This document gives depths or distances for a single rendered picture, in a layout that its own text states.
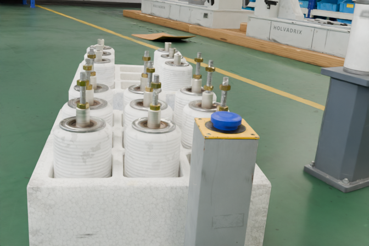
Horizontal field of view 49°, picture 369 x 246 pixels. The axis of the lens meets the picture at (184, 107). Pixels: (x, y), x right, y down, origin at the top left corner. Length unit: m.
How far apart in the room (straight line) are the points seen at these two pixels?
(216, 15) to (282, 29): 0.96
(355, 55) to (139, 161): 0.65
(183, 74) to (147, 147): 0.57
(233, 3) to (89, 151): 3.67
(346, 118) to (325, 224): 0.29
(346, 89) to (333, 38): 1.96
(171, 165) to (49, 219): 0.21
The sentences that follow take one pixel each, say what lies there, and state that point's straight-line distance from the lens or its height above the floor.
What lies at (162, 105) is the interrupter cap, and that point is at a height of 0.25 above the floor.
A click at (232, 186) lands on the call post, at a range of 0.53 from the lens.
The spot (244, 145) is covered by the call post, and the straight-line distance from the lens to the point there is 0.51.
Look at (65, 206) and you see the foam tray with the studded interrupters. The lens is 0.67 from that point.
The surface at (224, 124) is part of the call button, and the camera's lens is 0.51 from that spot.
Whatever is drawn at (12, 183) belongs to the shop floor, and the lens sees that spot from 1.07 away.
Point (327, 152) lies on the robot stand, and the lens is 1.17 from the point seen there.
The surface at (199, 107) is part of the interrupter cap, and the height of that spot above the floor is 0.25.
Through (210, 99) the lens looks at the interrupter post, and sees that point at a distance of 0.81.
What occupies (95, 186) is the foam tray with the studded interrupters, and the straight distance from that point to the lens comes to 0.65.
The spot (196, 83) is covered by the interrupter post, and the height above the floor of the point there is 0.27.
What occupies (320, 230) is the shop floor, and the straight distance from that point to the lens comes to 0.96.
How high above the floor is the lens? 0.49
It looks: 17 degrees down
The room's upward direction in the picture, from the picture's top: 4 degrees clockwise
